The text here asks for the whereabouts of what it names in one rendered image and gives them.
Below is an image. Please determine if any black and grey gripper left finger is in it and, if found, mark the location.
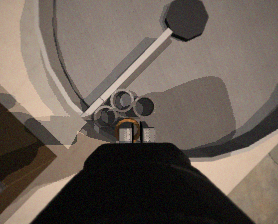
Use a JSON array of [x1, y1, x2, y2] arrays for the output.
[[119, 121, 134, 143]]

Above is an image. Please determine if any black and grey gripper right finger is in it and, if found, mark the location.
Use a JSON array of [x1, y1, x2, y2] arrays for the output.
[[140, 121, 155, 143]]

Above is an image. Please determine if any bronze bushing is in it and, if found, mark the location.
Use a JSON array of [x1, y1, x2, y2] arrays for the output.
[[115, 118, 140, 143]]

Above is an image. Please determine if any grey metal ring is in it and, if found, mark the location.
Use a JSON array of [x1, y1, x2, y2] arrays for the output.
[[133, 95, 156, 119], [94, 105, 120, 129], [110, 89, 134, 112]]

